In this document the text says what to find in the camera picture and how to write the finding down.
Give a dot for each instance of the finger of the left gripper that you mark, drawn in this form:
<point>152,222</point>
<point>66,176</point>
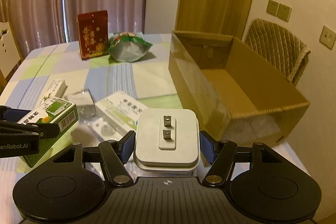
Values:
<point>12,115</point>
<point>26,130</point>

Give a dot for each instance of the white bird ointment box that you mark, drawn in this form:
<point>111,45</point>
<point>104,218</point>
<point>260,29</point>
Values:
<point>55,89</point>

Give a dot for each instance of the wall socket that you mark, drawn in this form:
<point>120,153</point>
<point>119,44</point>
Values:
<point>327,37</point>

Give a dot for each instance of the white green medicine box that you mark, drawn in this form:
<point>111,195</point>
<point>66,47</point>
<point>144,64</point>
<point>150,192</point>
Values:
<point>121,111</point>

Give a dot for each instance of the small white round remote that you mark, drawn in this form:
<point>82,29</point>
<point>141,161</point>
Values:
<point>103,130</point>

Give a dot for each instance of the quilted brown chair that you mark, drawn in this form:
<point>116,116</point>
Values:
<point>285,51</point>

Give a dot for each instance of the white kids chair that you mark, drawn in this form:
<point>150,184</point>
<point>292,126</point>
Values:
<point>10,54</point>

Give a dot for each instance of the clear plastic box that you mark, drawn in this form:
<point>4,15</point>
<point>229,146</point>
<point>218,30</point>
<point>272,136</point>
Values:
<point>84,103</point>

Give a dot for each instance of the green silver snack bag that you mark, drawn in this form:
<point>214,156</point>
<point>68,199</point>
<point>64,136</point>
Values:
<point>127,47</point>

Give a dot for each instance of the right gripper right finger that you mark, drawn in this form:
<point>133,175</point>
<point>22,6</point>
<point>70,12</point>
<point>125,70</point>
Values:
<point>220,155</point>

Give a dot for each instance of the brown cardboard box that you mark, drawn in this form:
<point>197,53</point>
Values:
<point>234,92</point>

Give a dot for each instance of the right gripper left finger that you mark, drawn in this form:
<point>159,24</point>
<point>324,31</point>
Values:
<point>114,155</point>

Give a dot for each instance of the red gift box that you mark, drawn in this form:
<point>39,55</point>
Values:
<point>93,34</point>

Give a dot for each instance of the white power adapter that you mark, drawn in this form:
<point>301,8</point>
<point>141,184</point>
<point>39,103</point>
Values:
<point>167,141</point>

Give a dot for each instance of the checkered tablecloth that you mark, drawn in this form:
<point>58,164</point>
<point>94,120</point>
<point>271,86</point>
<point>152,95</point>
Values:
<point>147,80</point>

